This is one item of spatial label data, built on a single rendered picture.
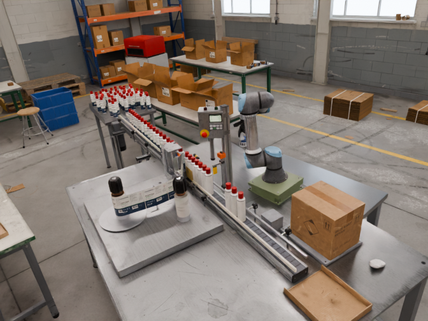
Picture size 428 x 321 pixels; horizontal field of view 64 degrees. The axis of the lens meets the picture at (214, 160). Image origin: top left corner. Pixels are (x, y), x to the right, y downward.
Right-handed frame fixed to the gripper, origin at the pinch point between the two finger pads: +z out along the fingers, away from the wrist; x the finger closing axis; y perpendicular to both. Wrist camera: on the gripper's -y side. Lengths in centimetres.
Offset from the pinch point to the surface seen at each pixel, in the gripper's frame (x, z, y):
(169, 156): -68, -8, -10
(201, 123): -60, -39, 22
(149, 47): 194, -7, -456
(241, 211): -69, 4, 65
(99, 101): -34, -2, -206
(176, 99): 58, 14, -180
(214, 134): -55, -31, 28
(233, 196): -68, -4, 58
